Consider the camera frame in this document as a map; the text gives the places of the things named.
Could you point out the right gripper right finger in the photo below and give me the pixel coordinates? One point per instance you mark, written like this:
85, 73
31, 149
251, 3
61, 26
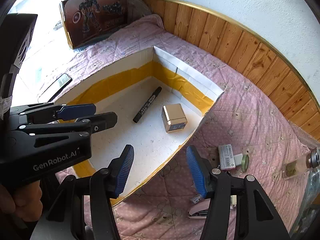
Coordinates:
256, 216

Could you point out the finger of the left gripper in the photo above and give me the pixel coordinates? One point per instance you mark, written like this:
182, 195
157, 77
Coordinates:
25, 139
44, 113

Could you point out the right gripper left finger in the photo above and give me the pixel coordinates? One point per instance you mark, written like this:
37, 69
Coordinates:
66, 216

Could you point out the white staples box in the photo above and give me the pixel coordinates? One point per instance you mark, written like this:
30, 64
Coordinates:
226, 157

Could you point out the pink stapler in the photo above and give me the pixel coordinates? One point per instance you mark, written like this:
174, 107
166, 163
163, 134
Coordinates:
200, 210

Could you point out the black marker pen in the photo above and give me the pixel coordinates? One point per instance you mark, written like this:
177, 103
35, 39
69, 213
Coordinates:
147, 104

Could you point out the gold metal tin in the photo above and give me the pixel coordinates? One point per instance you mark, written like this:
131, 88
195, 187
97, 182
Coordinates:
173, 117

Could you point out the person left hand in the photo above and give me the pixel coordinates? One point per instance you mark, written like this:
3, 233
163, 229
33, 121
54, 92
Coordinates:
25, 203

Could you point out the black smartphone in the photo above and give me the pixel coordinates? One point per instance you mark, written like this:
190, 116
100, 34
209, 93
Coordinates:
55, 88

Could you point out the small white box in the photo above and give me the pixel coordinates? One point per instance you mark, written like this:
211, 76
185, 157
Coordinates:
238, 159

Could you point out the green tape roll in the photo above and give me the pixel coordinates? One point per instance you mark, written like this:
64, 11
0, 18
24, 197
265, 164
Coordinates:
244, 163

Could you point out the pink bear quilt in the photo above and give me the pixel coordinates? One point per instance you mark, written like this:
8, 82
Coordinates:
243, 117

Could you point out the white cardboard box yellow tape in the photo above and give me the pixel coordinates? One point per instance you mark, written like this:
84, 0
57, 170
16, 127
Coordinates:
123, 87

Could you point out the glass tea bottle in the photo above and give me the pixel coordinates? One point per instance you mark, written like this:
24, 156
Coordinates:
301, 165

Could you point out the robot toy box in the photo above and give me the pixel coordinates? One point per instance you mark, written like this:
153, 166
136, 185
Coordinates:
85, 20

